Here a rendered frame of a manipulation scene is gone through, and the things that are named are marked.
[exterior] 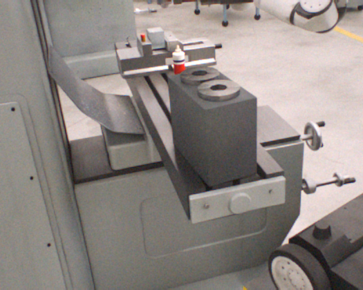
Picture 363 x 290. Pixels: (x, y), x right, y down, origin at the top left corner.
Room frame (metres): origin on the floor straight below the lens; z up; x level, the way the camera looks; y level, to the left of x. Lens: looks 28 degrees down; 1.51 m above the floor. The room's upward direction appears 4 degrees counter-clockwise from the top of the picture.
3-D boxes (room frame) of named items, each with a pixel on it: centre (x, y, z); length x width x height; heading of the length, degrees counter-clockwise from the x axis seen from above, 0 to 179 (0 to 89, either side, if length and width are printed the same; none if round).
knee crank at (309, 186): (1.41, -0.51, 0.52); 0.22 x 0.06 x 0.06; 103
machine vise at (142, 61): (1.63, 0.05, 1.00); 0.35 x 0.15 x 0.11; 102
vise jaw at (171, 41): (1.64, 0.03, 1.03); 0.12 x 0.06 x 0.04; 12
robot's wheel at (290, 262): (0.97, -0.29, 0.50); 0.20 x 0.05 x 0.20; 34
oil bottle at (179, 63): (1.51, 0.01, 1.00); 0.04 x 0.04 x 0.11
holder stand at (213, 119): (0.95, -0.06, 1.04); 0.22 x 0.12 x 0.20; 20
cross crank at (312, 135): (1.54, -0.45, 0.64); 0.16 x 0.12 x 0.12; 103
